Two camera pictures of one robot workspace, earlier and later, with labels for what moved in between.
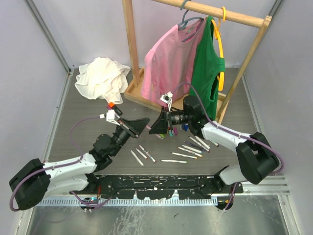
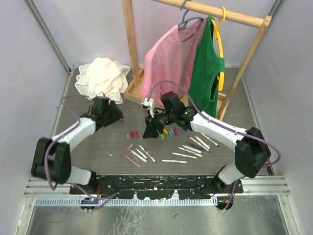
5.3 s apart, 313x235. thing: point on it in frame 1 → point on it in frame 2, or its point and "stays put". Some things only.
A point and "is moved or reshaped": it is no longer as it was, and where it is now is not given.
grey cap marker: x=202 y=142 stays put
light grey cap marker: x=137 y=158 is moved or reshaped
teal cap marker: x=192 y=149 stays put
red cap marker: x=141 y=153 stays put
